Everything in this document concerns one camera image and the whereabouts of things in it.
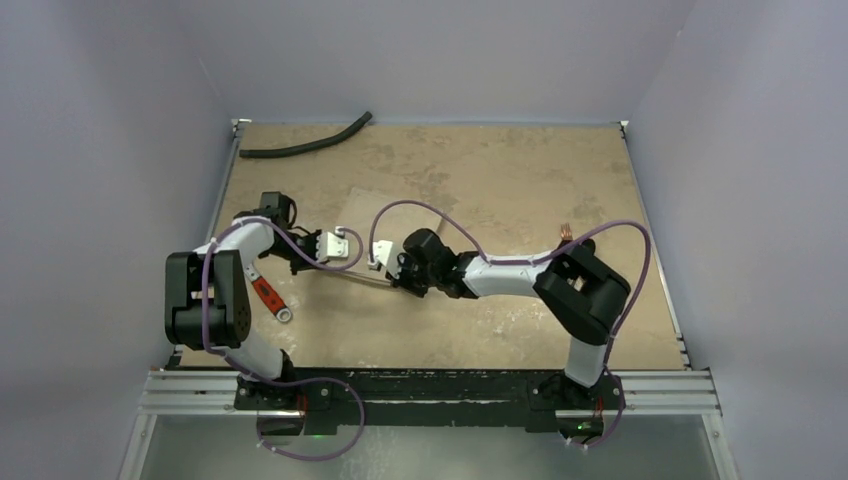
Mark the beige cloth napkin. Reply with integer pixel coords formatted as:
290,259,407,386
315,187,434,293

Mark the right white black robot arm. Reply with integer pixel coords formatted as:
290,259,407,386
370,228,631,407

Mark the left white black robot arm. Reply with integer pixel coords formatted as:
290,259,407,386
164,192,321,412

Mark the black foam tube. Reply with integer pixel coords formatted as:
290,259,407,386
239,111,373,160

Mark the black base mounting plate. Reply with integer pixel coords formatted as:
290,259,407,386
234,367,625,437

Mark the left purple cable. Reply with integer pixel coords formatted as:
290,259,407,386
200,218,367,463

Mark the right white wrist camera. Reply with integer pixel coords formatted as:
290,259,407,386
368,240,402,278

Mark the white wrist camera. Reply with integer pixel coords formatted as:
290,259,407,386
316,227,349,264
368,240,402,278

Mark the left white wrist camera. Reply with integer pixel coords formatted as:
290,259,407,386
316,227,349,264

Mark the red handled wrench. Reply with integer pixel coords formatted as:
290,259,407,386
244,264,294,323

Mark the aluminium frame rail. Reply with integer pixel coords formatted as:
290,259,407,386
137,369,723,417

